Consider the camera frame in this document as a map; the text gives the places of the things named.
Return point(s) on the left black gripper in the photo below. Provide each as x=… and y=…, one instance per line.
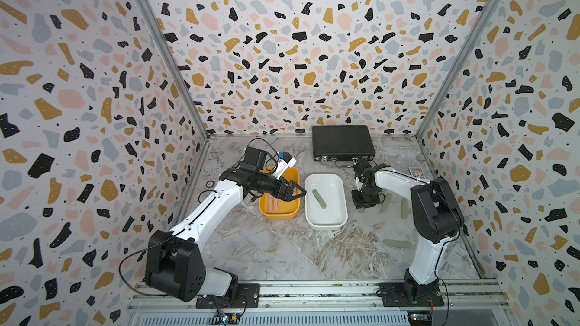
x=288, y=189

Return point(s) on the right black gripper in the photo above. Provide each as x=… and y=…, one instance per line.
x=370, y=202

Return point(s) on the green folding knife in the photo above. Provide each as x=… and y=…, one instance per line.
x=386, y=202
x=319, y=199
x=404, y=209

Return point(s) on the yellow plastic bin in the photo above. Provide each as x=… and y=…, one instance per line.
x=289, y=209

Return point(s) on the long pink sheathed knife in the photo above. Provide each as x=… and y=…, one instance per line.
x=273, y=205

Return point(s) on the white plastic bin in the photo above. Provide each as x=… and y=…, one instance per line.
x=331, y=188

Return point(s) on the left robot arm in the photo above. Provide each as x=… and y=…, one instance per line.
x=174, y=264

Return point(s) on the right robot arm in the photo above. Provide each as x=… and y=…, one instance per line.
x=436, y=215

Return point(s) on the green knife near arm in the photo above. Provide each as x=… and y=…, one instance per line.
x=397, y=243

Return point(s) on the playing card box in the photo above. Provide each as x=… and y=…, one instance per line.
x=416, y=172

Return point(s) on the black ribbed briefcase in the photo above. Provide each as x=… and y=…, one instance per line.
x=342, y=143

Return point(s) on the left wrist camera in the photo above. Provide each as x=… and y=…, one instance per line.
x=284, y=162

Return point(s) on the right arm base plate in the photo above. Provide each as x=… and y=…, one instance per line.
x=401, y=294

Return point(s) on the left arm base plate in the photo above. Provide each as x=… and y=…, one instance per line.
x=239, y=296

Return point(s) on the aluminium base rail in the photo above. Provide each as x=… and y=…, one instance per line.
x=458, y=302

